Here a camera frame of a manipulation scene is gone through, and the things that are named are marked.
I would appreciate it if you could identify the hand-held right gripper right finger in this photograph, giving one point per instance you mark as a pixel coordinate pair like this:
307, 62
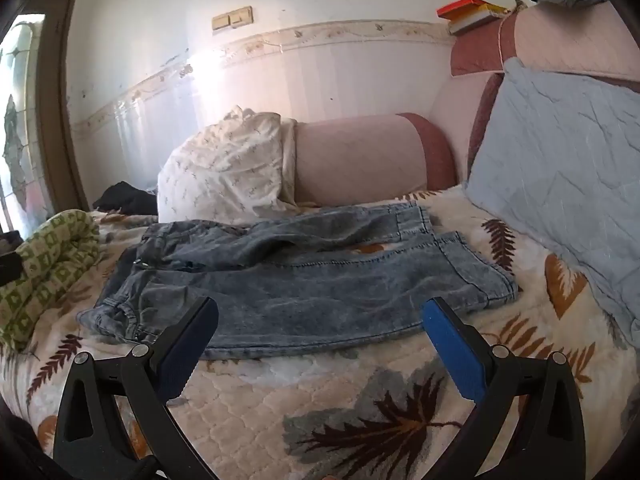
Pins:
450, 345

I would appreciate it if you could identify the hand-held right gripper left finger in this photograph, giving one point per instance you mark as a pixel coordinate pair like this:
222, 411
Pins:
192, 340

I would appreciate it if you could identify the blue denim pants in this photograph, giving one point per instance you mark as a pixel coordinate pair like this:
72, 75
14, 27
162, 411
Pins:
310, 285

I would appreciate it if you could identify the leaf print bed blanket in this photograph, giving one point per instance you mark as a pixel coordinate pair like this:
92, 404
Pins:
300, 410

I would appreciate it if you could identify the black cloth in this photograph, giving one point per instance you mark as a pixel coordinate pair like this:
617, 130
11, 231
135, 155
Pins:
127, 199

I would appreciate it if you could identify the green patterned blanket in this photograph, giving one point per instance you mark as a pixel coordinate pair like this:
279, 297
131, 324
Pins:
50, 270

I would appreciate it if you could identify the white printed pillow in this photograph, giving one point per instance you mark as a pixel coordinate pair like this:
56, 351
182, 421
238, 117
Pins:
225, 170

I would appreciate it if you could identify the light blue quilted pillow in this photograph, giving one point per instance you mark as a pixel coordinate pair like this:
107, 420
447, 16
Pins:
560, 160

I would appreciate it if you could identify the white book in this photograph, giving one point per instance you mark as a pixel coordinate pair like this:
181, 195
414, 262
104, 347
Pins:
472, 26

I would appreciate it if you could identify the orange-red book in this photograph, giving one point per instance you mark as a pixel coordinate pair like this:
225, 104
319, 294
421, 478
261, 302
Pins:
462, 6

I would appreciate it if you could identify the beige wall switch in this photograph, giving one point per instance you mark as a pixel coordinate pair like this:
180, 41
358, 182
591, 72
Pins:
241, 16
221, 22

